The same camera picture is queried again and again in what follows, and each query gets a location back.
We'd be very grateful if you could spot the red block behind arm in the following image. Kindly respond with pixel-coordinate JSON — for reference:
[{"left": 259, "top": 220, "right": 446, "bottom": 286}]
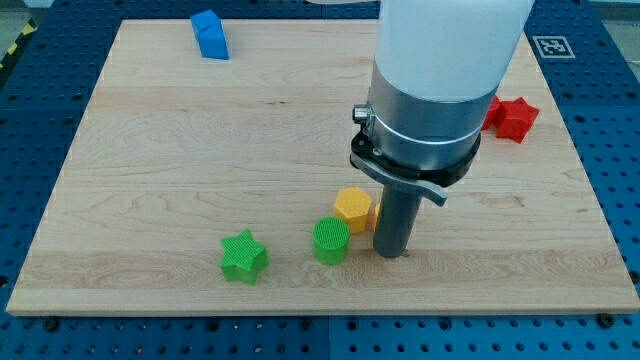
[{"left": 481, "top": 95, "right": 501, "bottom": 131}]

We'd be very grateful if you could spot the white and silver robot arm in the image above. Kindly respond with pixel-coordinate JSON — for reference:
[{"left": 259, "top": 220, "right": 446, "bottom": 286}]
[{"left": 351, "top": 0, "right": 533, "bottom": 205}]

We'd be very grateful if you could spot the yellow hexagon block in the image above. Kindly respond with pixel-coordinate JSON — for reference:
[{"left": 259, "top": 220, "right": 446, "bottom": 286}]
[{"left": 333, "top": 187, "right": 373, "bottom": 234}]

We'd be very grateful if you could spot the green cylinder block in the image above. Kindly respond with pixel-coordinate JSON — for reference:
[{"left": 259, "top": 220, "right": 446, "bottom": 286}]
[{"left": 312, "top": 217, "right": 351, "bottom": 266}]

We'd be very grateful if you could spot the yellow block behind tool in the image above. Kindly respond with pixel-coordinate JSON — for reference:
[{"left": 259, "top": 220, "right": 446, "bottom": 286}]
[{"left": 371, "top": 203, "right": 381, "bottom": 232}]

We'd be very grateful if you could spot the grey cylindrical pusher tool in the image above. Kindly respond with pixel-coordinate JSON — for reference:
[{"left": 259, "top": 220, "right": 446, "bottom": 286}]
[{"left": 373, "top": 186, "right": 422, "bottom": 258}]

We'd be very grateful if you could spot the green star block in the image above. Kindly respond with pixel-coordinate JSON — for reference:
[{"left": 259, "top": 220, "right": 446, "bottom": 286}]
[{"left": 220, "top": 229, "right": 269, "bottom": 286}]

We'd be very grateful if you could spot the wooden board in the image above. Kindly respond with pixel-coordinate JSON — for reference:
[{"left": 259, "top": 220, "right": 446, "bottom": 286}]
[{"left": 7, "top": 20, "right": 639, "bottom": 317}]

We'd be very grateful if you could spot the blue block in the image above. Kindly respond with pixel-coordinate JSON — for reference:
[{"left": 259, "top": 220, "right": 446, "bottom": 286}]
[{"left": 190, "top": 10, "right": 230, "bottom": 60}]

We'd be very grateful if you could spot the red star block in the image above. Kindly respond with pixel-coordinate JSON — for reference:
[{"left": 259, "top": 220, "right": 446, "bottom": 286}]
[{"left": 494, "top": 97, "right": 540, "bottom": 143}]

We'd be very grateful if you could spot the fiducial marker tag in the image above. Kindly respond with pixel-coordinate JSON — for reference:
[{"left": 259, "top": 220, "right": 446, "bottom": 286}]
[{"left": 533, "top": 35, "right": 575, "bottom": 59}]

